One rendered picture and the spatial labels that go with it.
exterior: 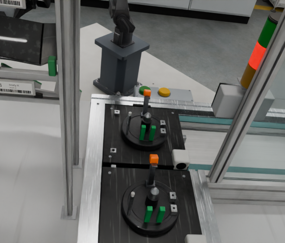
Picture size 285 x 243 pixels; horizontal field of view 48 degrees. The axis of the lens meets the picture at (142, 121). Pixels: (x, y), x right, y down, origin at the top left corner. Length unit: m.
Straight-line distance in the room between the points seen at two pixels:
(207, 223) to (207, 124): 0.38
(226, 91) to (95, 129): 0.43
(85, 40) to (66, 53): 1.05
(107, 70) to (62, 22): 0.71
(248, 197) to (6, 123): 0.80
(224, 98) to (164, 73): 0.73
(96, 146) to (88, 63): 0.57
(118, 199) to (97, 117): 0.31
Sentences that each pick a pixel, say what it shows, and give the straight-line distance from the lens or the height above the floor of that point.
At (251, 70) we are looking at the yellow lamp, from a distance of 0.70.
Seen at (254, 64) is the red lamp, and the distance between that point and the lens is 0.70.
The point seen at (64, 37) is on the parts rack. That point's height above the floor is 1.39.
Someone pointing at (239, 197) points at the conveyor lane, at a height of 0.89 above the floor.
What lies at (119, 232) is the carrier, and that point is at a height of 0.97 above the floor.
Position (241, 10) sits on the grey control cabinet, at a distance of 4.25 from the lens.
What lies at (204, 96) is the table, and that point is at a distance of 1.35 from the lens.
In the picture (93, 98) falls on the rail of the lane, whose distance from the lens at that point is 1.08.
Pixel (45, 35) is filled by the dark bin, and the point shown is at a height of 1.35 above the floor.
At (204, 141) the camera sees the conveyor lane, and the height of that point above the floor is 0.92.
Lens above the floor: 1.64
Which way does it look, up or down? 43 degrees down
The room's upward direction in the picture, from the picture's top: 11 degrees clockwise
